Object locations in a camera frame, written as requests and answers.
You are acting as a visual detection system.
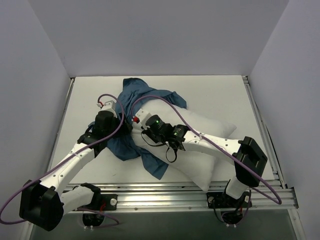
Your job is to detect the blue cartoon print pillowcase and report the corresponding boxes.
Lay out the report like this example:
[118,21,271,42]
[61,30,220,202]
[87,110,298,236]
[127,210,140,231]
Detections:
[107,78,187,180]

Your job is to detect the white pillow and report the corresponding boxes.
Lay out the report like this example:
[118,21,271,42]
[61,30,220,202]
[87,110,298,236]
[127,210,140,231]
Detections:
[132,99,237,191]

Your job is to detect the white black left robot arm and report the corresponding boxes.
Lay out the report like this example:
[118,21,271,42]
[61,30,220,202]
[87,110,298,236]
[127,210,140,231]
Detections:
[19,110,132,231]

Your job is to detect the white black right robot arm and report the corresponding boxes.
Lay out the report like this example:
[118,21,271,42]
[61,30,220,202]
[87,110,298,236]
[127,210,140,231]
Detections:
[140,114,268,207]

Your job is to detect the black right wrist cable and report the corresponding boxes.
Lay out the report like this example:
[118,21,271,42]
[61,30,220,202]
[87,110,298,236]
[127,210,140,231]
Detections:
[140,129,179,164]

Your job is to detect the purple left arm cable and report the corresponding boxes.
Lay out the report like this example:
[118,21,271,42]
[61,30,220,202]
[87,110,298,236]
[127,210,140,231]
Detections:
[0,93,125,229]

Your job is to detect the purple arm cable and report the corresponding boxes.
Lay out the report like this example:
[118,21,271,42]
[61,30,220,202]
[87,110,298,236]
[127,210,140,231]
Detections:
[0,93,125,229]
[129,95,283,206]

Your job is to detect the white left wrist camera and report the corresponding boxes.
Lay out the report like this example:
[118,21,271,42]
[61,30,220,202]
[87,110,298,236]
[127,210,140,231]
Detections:
[96,100,116,112]

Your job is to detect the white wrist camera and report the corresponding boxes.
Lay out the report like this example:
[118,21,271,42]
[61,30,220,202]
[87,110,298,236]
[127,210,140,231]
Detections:
[133,108,152,128]
[96,100,116,112]

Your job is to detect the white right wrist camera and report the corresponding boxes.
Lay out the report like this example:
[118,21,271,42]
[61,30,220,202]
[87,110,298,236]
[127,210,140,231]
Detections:
[133,108,152,128]

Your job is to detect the aluminium table edge rail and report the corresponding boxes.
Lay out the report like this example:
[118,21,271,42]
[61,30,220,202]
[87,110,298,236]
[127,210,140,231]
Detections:
[46,77,75,172]

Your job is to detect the aluminium front frame rail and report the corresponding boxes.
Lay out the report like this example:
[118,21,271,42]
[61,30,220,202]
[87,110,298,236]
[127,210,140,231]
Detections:
[27,179,300,213]

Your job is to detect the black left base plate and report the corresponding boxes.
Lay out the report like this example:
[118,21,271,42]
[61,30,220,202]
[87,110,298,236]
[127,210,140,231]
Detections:
[71,192,118,211]

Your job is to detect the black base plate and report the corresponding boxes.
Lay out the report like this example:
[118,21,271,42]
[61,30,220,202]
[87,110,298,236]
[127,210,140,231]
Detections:
[206,191,253,209]
[71,192,118,211]

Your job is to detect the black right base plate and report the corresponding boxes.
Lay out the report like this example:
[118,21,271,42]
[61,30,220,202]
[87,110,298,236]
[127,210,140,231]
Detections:
[206,191,253,209]

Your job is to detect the aluminium right side rail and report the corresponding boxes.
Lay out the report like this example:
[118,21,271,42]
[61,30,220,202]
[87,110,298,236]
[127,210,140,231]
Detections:
[242,76,288,189]

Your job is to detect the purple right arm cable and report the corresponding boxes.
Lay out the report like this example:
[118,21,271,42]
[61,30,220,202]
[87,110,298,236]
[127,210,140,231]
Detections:
[129,95,283,206]

